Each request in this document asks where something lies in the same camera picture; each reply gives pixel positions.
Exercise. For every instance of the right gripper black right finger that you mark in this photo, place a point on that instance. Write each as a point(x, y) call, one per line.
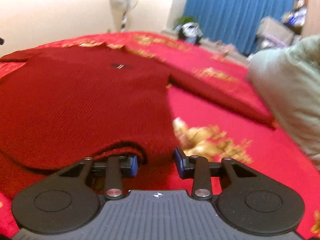
point(244, 198)

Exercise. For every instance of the blue curtain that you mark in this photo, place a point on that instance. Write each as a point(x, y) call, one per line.
point(235, 21)

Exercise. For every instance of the wooden shelf unit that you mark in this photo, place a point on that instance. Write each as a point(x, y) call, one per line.
point(303, 18)

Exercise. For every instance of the dark red knit sweater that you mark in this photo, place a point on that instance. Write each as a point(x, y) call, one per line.
point(67, 103)

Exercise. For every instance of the light green duvet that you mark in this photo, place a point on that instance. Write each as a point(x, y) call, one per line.
point(288, 81)

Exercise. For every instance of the white standing fan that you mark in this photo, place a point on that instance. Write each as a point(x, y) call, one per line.
point(124, 7)

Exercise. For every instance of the green potted plant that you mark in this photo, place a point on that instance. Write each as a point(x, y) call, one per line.
point(183, 20)

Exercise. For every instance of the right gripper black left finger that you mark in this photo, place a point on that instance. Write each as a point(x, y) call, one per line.
point(73, 196)

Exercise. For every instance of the grey plastic storage bin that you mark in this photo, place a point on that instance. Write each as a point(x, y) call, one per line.
point(268, 41)

